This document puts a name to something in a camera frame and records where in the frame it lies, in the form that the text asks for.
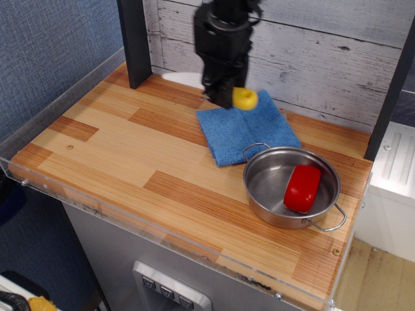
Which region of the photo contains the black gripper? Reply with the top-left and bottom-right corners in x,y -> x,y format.
193,3 -> 253,109

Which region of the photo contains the toy knife yellow handle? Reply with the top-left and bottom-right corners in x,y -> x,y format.
160,71 -> 259,111

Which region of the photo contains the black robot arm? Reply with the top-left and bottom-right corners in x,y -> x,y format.
193,1 -> 262,109

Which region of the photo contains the blue cloth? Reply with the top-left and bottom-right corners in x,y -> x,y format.
196,90 -> 301,167

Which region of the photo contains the steel pot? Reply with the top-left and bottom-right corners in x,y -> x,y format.
243,144 -> 348,232

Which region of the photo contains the red toy cheese wheel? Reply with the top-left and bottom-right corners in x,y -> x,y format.
283,165 -> 322,214

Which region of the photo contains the white ribbed box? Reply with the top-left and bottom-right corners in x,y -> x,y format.
355,122 -> 414,262

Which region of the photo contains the silver dispenser panel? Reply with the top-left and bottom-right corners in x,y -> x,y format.
132,260 -> 212,310

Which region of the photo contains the clear acrylic guard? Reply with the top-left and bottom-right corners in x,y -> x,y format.
1,49 -> 372,310

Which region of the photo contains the yellow object bottom left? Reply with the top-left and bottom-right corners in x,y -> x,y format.
28,296 -> 58,311

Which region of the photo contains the dark grey left post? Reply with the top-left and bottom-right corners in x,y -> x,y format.
117,0 -> 152,89

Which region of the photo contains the dark grey post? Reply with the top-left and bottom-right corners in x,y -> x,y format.
117,0 -> 152,89
364,20 -> 414,161

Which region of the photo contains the dark grey right post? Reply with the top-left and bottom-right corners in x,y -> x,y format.
364,20 -> 414,161

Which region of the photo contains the black cable bottom left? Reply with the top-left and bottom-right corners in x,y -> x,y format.
0,290 -> 29,311

